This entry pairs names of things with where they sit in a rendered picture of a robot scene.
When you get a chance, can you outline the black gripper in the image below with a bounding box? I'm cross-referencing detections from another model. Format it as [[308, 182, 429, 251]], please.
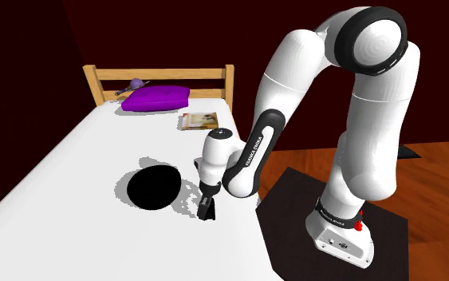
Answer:
[[196, 180, 223, 222]]

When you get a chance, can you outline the black round object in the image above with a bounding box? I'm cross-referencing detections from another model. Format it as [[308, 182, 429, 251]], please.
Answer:
[[126, 164, 183, 212]]

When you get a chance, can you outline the dark robot stand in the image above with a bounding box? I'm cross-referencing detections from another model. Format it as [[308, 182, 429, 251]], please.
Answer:
[[255, 166, 410, 281]]

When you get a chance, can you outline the tan book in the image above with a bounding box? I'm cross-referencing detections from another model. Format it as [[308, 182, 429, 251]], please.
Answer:
[[177, 112, 220, 132]]

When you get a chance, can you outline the purple pillow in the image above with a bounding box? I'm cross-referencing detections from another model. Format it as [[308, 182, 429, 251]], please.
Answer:
[[120, 85, 191, 113]]

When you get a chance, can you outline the white bed with wooden headboard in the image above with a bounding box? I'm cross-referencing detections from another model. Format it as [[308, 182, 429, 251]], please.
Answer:
[[0, 64, 284, 281]]

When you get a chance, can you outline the purple ball on stick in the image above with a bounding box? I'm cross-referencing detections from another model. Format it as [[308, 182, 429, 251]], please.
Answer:
[[115, 77, 152, 97]]

